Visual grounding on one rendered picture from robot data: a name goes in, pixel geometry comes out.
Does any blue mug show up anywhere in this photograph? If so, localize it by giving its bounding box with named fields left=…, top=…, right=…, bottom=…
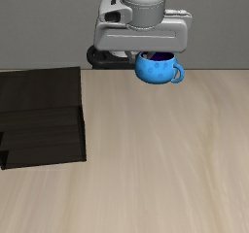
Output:
left=134, top=51, right=186, bottom=85

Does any dark wooden shelf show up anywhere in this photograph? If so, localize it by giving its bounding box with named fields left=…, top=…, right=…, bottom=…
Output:
left=0, top=66, right=88, bottom=171

